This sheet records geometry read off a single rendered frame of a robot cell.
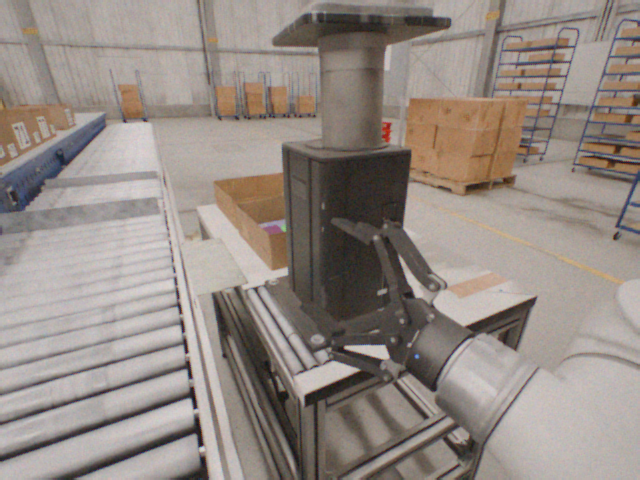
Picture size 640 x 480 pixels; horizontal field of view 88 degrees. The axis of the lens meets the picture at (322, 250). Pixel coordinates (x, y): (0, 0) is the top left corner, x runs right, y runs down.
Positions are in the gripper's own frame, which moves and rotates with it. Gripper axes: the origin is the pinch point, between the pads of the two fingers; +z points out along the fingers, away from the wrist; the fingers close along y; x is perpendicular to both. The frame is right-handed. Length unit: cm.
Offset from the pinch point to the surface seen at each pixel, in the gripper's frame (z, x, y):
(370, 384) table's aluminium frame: -7.5, -13.3, -19.5
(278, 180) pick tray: 84, -54, -7
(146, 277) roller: 49, 5, -30
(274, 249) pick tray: 31.2, -17.0, -12.9
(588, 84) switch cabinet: 211, -886, 296
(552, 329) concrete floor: -16, -181, -37
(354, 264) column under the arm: 5.0, -13.2, -2.6
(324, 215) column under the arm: 8.0, -4.6, 5.0
